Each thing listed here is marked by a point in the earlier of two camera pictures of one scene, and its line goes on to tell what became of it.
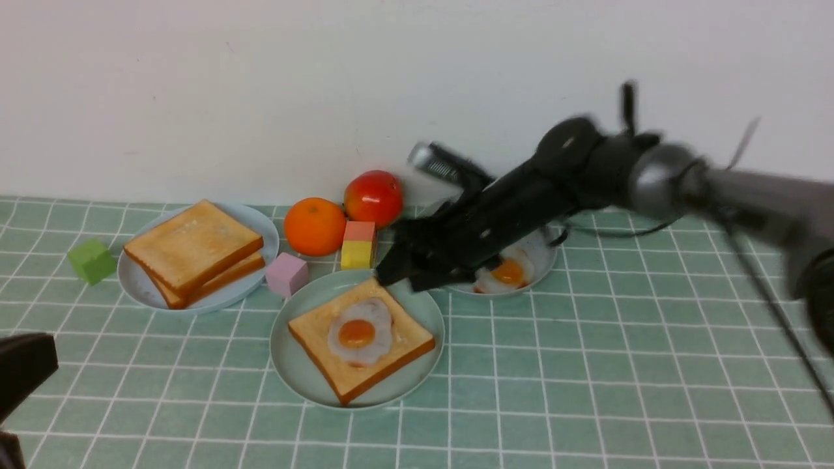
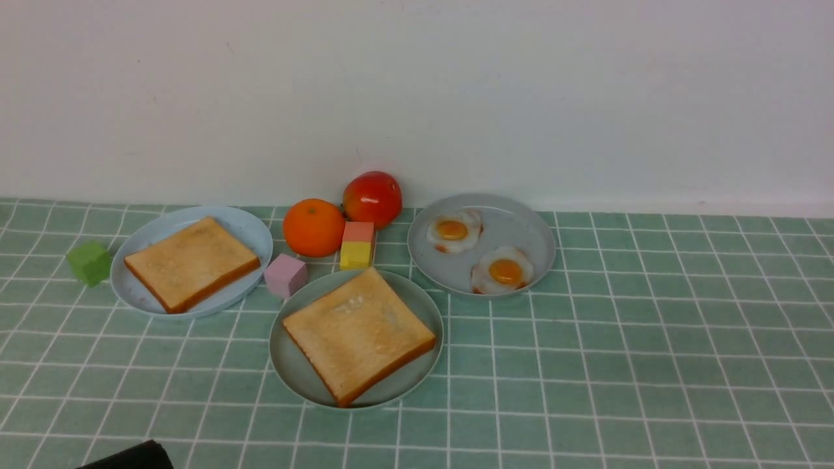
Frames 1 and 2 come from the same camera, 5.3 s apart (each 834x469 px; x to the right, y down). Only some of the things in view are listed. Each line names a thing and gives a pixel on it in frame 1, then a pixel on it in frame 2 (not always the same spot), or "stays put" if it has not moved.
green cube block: x=92 y=260 stays put
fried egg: x=516 y=270 stays put
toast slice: x=194 y=245 -> x=358 y=334
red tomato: x=374 y=196 stays put
